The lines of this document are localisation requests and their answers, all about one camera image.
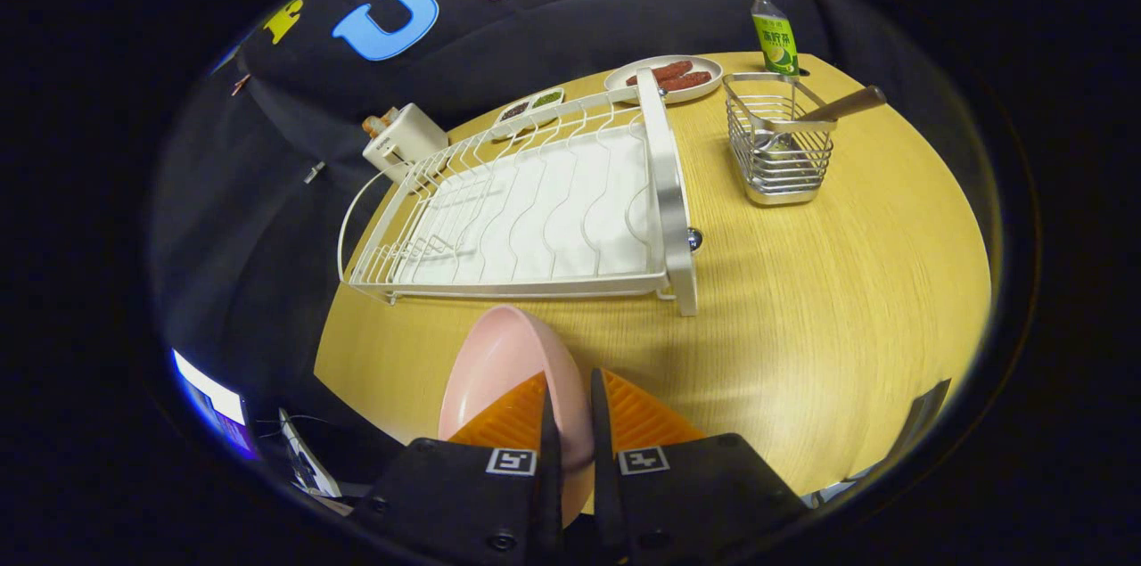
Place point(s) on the white divided condiment dish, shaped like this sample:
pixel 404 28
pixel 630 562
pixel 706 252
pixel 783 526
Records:
pixel 530 105

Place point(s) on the white toaster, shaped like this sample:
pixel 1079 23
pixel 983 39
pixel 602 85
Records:
pixel 414 138

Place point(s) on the silver cloth clip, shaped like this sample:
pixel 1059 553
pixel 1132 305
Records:
pixel 313 173

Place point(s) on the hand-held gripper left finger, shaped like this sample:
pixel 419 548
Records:
pixel 551 477

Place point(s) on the green label drink bottle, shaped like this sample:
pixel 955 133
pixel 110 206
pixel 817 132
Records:
pixel 775 40

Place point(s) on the reddish cloth clip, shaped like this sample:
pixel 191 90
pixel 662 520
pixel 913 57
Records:
pixel 240 86

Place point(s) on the white plate with meat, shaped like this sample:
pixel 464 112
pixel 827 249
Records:
pixel 709 65

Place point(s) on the black backdrop cloth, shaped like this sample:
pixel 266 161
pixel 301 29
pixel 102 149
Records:
pixel 267 192

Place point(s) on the pink plate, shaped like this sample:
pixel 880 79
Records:
pixel 499 361

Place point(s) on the bright lit screen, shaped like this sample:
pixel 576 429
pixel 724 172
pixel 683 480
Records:
pixel 214 392

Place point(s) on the red meat piece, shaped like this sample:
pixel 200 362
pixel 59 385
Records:
pixel 688 82
pixel 664 71

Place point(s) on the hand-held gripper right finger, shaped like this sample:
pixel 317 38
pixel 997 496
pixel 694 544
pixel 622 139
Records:
pixel 603 477

